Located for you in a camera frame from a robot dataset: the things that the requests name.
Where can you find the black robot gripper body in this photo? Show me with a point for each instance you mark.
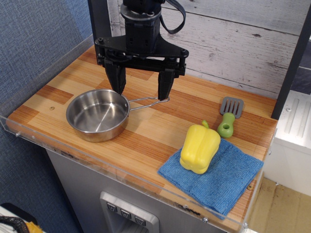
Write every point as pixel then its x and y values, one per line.
pixel 142 47

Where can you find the grey toy fridge cabinet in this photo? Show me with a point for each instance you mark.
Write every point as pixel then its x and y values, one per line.
pixel 122 192

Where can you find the blue folded cloth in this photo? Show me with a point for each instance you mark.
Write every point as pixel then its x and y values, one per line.
pixel 219 188

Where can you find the black and yellow bag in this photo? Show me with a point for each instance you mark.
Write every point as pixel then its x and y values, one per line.
pixel 15 220

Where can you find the dark right vertical post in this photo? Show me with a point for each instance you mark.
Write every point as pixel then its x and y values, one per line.
pixel 293 66

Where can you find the clear acrylic table guard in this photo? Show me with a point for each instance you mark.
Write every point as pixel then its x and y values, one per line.
pixel 41 115

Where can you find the dark vertical post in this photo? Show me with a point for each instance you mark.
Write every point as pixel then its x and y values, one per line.
pixel 293 66
pixel 100 22

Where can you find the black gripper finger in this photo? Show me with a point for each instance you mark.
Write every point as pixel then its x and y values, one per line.
pixel 165 82
pixel 116 76

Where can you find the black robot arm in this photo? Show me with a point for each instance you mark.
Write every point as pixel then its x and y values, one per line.
pixel 142 11

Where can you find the grey spatula green handle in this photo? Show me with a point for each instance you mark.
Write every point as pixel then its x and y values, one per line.
pixel 231 109

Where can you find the stainless steel pan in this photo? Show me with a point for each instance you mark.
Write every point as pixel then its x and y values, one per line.
pixel 102 114

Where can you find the yellow toy bell pepper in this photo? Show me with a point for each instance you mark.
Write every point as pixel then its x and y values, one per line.
pixel 200 146

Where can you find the dark left vertical post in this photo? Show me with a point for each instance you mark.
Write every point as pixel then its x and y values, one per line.
pixel 100 22

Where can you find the white toy sink unit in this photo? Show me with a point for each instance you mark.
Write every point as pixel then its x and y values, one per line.
pixel 288 162

